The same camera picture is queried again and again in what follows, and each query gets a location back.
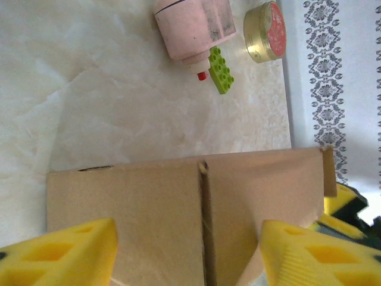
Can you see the pink plastic toy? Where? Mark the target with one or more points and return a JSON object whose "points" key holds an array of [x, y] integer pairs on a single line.
{"points": [[193, 29]]}

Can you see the brown cardboard box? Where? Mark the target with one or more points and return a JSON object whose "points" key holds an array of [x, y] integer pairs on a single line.
{"points": [[134, 208]]}

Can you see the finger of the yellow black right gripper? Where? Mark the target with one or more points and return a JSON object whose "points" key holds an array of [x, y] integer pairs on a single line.
{"points": [[346, 202], [336, 226]]}

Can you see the gold round tin red lid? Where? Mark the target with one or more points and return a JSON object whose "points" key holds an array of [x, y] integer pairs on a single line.
{"points": [[262, 32]]}

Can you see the green toy brick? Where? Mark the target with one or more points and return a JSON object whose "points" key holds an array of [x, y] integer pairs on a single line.
{"points": [[221, 71]]}

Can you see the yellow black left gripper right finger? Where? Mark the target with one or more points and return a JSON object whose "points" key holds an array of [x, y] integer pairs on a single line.
{"points": [[285, 256]]}

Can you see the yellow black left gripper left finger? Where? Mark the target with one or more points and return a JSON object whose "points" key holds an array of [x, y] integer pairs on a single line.
{"points": [[98, 253]]}

